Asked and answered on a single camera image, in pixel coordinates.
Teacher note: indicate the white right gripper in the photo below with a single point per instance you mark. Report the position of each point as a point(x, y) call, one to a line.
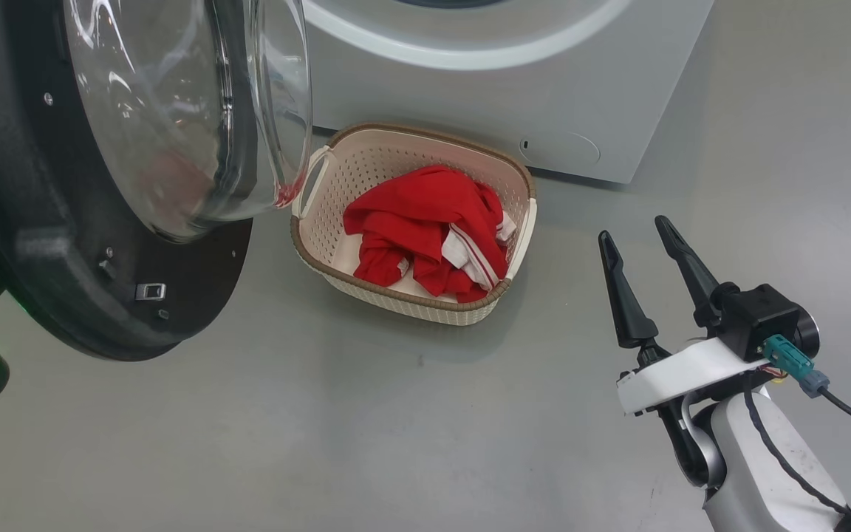
point(684, 369)

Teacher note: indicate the black round glass washer door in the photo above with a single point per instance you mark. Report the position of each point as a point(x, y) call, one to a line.
point(41, 244)

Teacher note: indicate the red garment white striped cuffs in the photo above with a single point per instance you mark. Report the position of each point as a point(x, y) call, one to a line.
point(425, 203)

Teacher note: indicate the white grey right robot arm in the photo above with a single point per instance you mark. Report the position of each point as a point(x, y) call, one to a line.
point(743, 473)

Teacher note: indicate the white front-load washing machine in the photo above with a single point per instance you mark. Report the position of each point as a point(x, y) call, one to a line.
point(580, 89)

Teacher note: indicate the cream perforated laundry basket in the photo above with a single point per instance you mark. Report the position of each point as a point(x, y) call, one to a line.
point(337, 185)

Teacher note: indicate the round white filter cover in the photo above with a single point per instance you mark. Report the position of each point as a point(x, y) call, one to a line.
point(558, 148)

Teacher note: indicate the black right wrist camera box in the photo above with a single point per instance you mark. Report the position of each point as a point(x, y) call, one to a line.
point(761, 314)

